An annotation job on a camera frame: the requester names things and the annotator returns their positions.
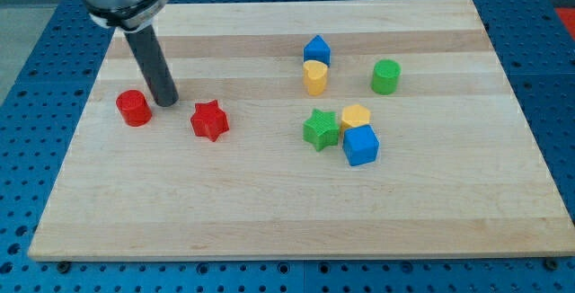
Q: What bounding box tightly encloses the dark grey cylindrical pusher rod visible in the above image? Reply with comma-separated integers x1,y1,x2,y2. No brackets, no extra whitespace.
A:
125,25,179,107

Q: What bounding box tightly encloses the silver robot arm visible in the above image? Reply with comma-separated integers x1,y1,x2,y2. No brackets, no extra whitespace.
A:
83,0,179,107

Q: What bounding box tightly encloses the yellow heart block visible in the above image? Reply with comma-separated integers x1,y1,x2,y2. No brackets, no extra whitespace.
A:
303,60,329,96

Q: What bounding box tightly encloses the red cylinder block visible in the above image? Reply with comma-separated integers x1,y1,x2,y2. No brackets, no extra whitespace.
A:
116,90,152,127

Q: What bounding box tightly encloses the red star block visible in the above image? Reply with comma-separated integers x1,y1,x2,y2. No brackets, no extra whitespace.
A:
190,100,229,142

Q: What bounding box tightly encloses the blue pentagon block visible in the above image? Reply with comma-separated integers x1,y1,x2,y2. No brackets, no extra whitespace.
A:
303,35,331,67

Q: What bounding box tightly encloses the green star block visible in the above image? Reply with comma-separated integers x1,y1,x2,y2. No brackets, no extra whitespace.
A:
303,109,340,152

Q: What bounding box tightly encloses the yellow hexagon block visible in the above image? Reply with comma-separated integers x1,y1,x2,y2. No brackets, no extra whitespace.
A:
340,104,371,134

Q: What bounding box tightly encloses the blue cube block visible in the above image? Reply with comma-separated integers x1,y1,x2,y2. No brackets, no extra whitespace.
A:
342,124,380,166

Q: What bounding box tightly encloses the wooden board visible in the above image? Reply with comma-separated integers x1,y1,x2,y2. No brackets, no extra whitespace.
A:
28,0,574,262

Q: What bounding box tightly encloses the green cylinder block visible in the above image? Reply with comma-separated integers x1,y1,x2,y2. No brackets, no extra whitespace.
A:
371,59,402,95

